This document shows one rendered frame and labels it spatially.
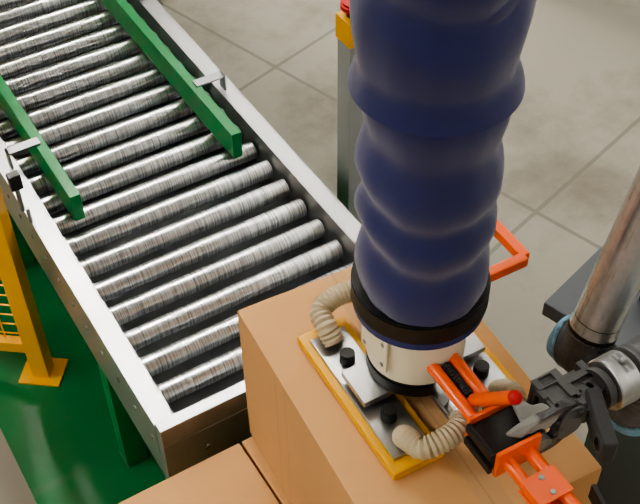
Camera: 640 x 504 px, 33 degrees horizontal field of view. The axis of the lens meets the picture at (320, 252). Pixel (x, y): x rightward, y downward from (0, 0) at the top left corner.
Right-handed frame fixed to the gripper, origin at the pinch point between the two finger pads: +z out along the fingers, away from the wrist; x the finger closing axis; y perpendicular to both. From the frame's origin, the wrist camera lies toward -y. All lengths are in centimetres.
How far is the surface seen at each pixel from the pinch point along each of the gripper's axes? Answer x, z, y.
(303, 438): -18.9, 20.1, 29.9
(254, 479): -53, 22, 47
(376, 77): 59, 11, 25
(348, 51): -14, -46, 120
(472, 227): 32.1, -1.5, 17.9
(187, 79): -43, -22, 166
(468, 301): 17.1, -1.9, 16.8
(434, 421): -12.8, 1.1, 17.6
